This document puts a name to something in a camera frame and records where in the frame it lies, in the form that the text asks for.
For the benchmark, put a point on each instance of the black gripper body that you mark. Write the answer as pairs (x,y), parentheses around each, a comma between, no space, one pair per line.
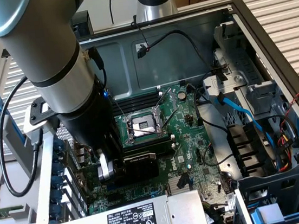
(93,124)

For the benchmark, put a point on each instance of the green graphics card black shroud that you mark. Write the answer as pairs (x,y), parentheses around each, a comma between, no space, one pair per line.
(140,167)

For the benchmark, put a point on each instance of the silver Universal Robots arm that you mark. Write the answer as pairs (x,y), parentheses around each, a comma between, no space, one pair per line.
(50,61)

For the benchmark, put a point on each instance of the thin socket locking lever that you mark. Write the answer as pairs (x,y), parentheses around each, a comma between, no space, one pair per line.
(117,105)

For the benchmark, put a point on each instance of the short black expansion slot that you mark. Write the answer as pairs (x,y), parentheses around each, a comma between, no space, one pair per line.
(114,198)

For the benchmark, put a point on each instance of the blue slot retention clip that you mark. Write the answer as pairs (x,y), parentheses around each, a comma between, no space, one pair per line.
(58,196)
(57,143)
(57,214)
(58,180)

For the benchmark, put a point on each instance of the CPU socket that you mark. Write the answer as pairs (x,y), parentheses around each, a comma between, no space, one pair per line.
(142,121)

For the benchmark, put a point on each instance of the silver socket locking lever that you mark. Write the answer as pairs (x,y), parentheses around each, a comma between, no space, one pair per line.
(146,131)

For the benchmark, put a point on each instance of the silver chipset heatsink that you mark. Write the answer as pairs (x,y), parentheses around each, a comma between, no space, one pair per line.
(172,187)

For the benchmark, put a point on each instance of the black angled SATA plug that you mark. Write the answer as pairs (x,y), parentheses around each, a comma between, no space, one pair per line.
(182,180)

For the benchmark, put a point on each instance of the green Dell motherboard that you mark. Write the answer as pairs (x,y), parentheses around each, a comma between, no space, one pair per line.
(186,145)

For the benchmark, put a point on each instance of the grey plastic parts rack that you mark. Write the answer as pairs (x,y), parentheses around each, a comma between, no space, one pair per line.
(13,183)

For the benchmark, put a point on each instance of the silver coin battery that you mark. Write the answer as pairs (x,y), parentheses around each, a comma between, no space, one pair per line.
(182,95)

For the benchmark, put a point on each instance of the black box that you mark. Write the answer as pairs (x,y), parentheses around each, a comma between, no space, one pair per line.
(84,21)

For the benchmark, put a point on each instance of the open grey PC case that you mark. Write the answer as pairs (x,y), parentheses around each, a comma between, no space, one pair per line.
(175,59)

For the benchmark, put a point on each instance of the green RAM stick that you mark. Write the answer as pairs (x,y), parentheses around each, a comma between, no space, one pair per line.
(3,213)

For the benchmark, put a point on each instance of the black table corner cap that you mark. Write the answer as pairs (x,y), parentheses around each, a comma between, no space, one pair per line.
(4,53)

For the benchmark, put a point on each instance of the black case fan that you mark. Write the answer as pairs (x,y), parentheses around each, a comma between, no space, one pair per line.
(245,146)

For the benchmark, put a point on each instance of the blue disk carrier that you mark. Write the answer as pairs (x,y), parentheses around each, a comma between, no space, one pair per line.
(256,215)

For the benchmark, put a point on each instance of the silver metal drive bay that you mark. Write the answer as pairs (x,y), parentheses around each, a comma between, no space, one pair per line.
(241,59)

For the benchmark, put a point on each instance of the grey disk bay cage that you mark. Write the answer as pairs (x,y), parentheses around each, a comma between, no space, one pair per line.
(270,182)

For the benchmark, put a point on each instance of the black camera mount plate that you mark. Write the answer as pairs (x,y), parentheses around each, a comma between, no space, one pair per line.
(33,112)

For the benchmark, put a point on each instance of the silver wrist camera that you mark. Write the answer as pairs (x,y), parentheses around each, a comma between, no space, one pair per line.
(26,124)

